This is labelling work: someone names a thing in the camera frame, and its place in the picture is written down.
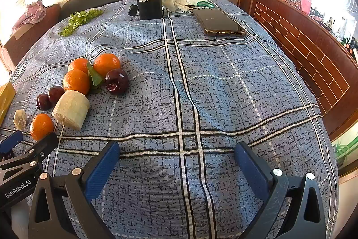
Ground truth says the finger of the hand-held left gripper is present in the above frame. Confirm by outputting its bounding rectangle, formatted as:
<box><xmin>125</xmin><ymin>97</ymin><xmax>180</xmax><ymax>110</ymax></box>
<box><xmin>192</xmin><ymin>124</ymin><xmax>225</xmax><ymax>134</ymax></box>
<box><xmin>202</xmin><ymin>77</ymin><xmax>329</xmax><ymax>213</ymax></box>
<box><xmin>26</xmin><ymin>133</ymin><xmax>59</xmax><ymax>164</ymax></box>
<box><xmin>0</xmin><ymin>130</ymin><xmax>23</xmax><ymax>155</ymax></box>

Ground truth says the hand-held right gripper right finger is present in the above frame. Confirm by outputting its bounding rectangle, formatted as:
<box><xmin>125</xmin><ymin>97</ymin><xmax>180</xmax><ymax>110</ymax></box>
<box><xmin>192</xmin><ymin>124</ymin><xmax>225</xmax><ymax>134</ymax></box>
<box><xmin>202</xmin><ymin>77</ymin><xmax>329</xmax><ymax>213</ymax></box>
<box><xmin>234</xmin><ymin>141</ymin><xmax>327</xmax><ymax>239</ymax></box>

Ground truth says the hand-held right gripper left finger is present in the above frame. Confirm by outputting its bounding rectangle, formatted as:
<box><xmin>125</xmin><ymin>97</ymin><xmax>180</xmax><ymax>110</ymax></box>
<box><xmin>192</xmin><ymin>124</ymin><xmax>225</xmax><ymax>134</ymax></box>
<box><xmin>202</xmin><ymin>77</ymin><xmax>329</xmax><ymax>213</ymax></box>
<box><xmin>28</xmin><ymin>141</ymin><xmax>121</xmax><ymax>239</ymax></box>

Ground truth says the small orange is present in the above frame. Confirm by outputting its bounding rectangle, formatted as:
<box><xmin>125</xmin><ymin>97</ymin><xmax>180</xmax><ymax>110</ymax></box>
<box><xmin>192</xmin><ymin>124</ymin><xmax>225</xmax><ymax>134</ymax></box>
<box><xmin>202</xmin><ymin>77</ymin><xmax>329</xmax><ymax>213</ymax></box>
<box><xmin>30</xmin><ymin>113</ymin><xmax>54</xmax><ymax>141</ymax></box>

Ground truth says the small peeled banana piece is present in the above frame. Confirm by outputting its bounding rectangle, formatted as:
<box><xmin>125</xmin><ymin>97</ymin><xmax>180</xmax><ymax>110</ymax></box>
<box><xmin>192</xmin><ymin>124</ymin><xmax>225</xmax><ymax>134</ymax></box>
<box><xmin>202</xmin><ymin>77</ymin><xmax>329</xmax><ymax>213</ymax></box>
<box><xmin>13</xmin><ymin>109</ymin><xmax>28</xmax><ymax>130</ymax></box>

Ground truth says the yellow rimmed white tray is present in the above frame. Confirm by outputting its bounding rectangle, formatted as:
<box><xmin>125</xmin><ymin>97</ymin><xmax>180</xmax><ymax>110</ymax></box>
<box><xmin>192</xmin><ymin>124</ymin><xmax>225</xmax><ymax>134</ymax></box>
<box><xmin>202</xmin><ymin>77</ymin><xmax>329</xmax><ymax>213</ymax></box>
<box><xmin>0</xmin><ymin>82</ymin><xmax>16</xmax><ymax>127</ymax></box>

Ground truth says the small dark red plum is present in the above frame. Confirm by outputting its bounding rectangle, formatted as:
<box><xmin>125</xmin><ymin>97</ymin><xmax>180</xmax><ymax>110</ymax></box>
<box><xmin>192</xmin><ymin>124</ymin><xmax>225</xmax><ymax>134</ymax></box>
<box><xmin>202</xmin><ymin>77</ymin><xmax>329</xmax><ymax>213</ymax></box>
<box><xmin>48</xmin><ymin>86</ymin><xmax>65</xmax><ymax>103</ymax></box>
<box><xmin>36</xmin><ymin>93</ymin><xmax>53</xmax><ymax>111</ymax></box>

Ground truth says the large peeled banana piece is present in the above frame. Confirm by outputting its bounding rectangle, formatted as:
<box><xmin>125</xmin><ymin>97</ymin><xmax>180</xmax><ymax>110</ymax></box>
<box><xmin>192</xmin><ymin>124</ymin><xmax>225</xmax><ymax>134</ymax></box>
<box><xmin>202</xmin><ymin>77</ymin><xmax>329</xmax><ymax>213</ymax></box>
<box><xmin>52</xmin><ymin>90</ymin><xmax>91</xmax><ymax>130</ymax></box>

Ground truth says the large dark red plum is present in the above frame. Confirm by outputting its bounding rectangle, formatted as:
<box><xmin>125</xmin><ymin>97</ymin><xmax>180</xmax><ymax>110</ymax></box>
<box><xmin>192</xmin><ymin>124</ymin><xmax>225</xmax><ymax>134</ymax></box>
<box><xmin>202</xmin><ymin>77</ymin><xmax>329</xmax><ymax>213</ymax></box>
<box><xmin>105</xmin><ymin>68</ymin><xmax>130</xmax><ymax>95</ymax></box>

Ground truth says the green leaf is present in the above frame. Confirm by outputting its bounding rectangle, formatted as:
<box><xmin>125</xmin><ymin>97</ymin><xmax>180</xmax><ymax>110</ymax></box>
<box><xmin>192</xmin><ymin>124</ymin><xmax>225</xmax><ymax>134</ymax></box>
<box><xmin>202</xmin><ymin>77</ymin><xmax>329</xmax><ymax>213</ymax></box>
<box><xmin>86</xmin><ymin>62</ymin><xmax>104</xmax><ymax>90</ymax></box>

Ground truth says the green plant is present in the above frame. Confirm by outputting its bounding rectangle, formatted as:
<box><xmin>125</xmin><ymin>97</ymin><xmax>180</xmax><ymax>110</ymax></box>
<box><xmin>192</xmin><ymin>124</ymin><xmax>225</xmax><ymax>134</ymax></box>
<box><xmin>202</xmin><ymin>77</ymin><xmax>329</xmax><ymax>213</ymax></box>
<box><xmin>334</xmin><ymin>140</ymin><xmax>358</xmax><ymax>162</ymax></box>

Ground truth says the brown armchair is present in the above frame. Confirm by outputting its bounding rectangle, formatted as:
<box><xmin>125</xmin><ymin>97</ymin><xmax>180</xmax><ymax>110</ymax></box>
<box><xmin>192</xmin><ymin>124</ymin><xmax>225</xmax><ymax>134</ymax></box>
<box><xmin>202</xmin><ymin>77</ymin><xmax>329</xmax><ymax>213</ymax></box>
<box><xmin>0</xmin><ymin>4</ymin><xmax>61</xmax><ymax>60</ymax></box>

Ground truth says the pink floral cloth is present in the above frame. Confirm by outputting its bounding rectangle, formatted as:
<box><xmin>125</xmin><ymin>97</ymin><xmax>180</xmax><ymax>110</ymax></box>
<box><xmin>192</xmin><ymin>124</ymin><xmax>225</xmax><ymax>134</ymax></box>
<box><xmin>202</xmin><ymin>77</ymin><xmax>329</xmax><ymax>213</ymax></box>
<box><xmin>12</xmin><ymin>0</ymin><xmax>47</xmax><ymax>32</ymax></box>

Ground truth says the green lettuce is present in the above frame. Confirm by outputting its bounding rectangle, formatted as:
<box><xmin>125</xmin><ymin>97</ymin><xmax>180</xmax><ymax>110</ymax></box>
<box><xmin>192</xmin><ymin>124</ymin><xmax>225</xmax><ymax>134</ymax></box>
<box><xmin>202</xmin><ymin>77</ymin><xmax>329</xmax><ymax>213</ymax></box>
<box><xmin>58</xmin><ymin>9</ymin><xmax>104</xmax><ymax>37</ymax></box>

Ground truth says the brown wooden cabinet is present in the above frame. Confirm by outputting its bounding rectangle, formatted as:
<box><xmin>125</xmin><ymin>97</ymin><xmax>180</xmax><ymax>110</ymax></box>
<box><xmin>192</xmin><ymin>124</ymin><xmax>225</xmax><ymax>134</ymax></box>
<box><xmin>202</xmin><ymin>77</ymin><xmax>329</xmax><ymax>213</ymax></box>
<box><xmin>238</xmin><ymin>0</ymin><xmax>358</xmax><ymax>141</ymax></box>

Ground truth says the black smartphone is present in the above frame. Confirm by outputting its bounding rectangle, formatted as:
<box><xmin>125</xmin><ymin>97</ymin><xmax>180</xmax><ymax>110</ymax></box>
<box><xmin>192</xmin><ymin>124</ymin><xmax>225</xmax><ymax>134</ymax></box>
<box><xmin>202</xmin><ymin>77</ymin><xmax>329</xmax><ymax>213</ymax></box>
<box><xmin>192</xmin><ymin>8</ymin><xmax>247</xmax><ymax>37</ymax></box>

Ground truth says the black box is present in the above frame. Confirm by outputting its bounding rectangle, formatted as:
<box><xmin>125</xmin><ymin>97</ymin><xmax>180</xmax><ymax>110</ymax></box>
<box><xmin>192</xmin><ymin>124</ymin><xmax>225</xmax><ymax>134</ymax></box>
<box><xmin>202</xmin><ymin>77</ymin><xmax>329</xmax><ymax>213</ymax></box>
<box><xmin>137</xmin><ymin>0</ymin><xmax>163</xmax><ymax>20</ymax></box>

